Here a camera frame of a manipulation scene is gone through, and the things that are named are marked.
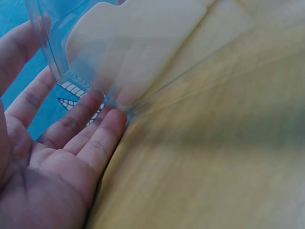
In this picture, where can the person's left hand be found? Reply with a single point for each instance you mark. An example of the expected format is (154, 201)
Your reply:
(47, 181)

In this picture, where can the clear plastic container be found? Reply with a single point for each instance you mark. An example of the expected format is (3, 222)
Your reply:
(59, 47)

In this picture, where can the cream white flat plastic lid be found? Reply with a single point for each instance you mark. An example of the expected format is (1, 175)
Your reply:
(133, 43)

